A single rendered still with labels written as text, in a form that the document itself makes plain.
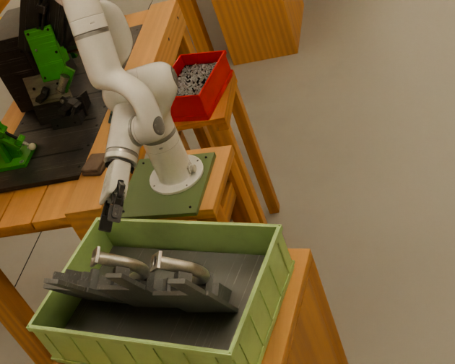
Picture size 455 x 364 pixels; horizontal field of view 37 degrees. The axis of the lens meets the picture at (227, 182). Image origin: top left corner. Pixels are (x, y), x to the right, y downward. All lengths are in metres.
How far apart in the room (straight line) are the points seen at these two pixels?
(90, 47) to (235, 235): 0.65
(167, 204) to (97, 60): 0.65
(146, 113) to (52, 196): 0.88
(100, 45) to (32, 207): 0.92
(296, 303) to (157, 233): 0.48
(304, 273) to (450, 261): 1.11
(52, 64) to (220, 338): 1.40
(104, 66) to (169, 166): 0.58
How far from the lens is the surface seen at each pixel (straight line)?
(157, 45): 3.07
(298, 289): 1.88
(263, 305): 1.74
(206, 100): 2.59
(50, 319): 1.98
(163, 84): 2.01
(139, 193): 2.27
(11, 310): 2.84
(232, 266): 1.92
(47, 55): 2.74
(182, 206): 2.15
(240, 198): 2.41
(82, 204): 2.31
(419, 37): 4.32
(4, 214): 2.52
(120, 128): 1.72
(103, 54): 1.71
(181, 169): 2.20
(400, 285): 2.86
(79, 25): 1.71
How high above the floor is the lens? 2.19
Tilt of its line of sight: 38 degrees down
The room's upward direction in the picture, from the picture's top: 22 degrees counter-clockwise
